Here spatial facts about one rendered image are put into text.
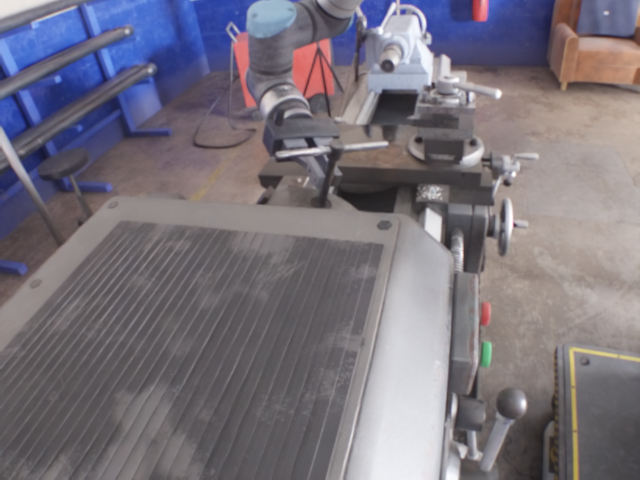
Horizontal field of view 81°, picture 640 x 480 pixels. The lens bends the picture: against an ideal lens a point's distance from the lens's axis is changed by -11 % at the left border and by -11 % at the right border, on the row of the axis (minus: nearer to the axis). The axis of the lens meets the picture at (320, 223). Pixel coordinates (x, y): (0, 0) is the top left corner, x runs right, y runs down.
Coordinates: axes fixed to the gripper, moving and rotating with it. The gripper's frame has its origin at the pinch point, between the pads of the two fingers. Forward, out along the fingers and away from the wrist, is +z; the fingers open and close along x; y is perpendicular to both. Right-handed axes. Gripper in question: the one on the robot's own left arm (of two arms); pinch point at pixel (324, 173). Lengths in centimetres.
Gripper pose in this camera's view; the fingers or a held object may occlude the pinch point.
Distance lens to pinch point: 70.7
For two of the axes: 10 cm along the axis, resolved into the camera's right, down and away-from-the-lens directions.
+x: 9.0, -1.4, 4.2
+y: 2.2, -6.8, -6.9
